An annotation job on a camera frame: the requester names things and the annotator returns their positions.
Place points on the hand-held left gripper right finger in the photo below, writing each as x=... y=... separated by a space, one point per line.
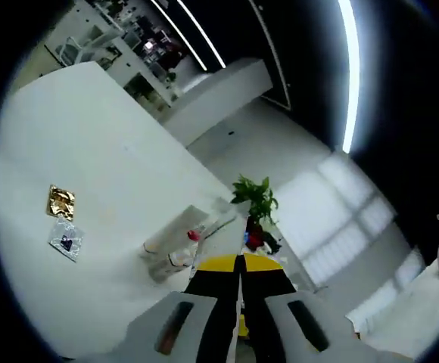
x=265 y=287

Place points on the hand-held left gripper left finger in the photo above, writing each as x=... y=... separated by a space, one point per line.
x=219 y=287

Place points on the white red-collar pump bottle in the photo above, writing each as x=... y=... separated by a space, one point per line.
x=193 y=235

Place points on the white skincare cream tube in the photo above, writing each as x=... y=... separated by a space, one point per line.
x=174 y=230

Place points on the gold foil skincare sachet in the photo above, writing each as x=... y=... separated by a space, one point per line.
x=61 y=202

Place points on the red black bag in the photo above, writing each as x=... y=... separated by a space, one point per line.
x=259 y=240

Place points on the small blue container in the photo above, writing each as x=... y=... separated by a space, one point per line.
x=246 y=237

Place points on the person in white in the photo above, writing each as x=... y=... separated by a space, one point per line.
x=405 y=314

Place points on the green potted plant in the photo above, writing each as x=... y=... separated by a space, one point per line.
x=255 y=196

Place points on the white window blinds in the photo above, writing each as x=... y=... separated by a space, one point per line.
x=337 y=211

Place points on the wide ceiling light strip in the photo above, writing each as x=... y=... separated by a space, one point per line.
x=350 y=75

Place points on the row of white desks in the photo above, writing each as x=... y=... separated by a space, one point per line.
x=128 y=64

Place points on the long ceiling light strip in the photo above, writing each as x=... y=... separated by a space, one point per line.
x=181 y=38
x=204 y=38

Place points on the white office chair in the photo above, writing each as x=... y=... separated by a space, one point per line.
x=75 y=47

